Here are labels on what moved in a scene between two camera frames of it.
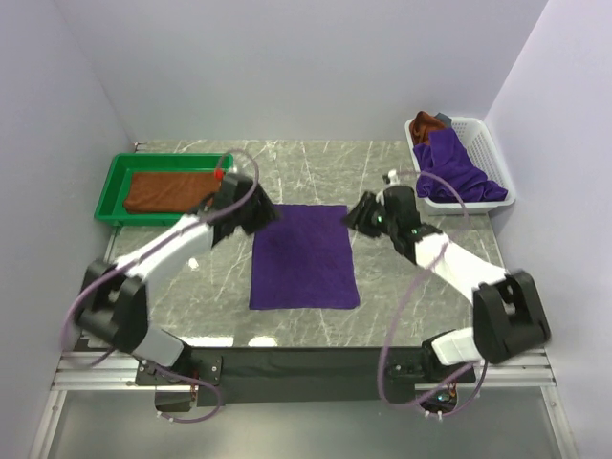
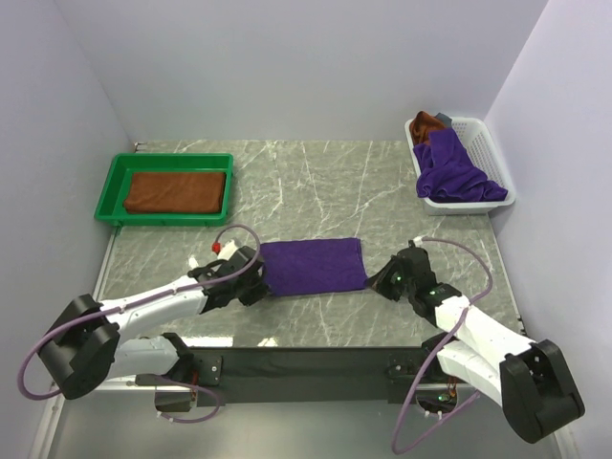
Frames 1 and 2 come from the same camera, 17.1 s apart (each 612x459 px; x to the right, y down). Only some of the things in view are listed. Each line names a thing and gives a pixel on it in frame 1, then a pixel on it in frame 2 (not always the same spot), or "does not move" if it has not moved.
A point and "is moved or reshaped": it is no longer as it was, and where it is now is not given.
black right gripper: [359, 217] → [380, 281]
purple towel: [304, 260] is moved or reshaped
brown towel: [174, 192] does not move
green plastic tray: [110, 207] does not move
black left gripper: [266, 211] → [260, 291]
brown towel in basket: [422, 124] does not move
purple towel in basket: [444, 156] does not move
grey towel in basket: [447, 121] does not move
